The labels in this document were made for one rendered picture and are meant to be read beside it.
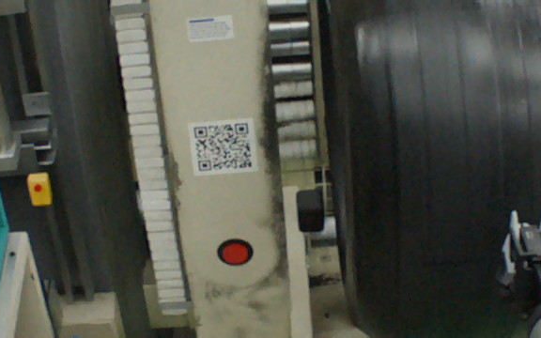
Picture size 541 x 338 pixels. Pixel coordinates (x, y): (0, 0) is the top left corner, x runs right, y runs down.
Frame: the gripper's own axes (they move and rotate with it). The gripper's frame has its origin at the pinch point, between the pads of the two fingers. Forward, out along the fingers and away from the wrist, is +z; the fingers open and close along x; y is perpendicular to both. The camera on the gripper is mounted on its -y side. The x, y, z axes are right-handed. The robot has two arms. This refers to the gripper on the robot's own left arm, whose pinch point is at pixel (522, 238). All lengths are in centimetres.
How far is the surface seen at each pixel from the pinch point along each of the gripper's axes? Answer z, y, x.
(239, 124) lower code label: 21.4, 5.1, 29.3
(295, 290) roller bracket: 29.6, -24.3, 24.4
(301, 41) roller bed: 64, -3, 21
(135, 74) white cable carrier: 21.6, 12.4, 40.6
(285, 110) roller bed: 64, -15, 24
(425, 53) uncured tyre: 8.7, 17.9, 9.2
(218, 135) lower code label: 21.6, 3.8, 31.9
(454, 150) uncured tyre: 3.6, 9.2, 7.1
